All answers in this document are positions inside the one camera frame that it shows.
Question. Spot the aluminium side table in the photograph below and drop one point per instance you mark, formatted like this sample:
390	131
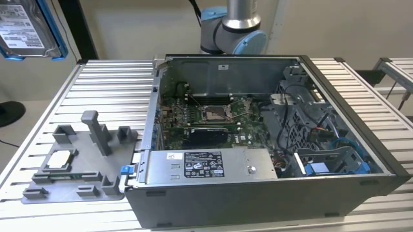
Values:
394	67

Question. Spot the black box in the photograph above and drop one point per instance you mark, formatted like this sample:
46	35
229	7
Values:
369	77

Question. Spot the grey metal disk bay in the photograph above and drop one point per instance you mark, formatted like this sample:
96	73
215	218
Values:
342	154

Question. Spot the hard disk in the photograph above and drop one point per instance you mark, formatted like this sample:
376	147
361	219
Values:
23	29

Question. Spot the black graphics card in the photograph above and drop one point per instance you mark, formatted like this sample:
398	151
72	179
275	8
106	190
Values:
206	137

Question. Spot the CPU socket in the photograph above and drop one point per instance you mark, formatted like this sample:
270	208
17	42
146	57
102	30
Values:
214	113

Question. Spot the black upright post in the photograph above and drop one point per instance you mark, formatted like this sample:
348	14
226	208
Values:
82	36

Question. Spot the black open PC case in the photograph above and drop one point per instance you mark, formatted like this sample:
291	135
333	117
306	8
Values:
226	205

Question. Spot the black round stand base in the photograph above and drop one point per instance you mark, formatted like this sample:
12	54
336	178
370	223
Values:
11	113

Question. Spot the blue disk carrier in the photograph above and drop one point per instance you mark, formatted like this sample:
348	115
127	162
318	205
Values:
317	168

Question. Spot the blue case latch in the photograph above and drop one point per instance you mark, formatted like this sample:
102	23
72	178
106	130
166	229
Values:
126	170

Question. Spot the silver power supply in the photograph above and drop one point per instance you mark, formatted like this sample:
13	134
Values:
160	169

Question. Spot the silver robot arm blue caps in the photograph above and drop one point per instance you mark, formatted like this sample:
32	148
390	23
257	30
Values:
242	14

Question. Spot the grey plastic drive cage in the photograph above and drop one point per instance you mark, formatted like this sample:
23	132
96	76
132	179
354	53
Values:
300	116

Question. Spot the black RAM slot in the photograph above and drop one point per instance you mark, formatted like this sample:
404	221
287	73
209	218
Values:
214	125
211	102
211	97

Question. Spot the grey parts rack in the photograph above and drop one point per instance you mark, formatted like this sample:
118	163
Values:
80	157

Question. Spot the green motherboard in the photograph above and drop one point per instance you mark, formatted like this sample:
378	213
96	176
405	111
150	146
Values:
254	135

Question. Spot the silver CPU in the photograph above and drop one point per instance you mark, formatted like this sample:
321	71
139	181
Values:
59	160

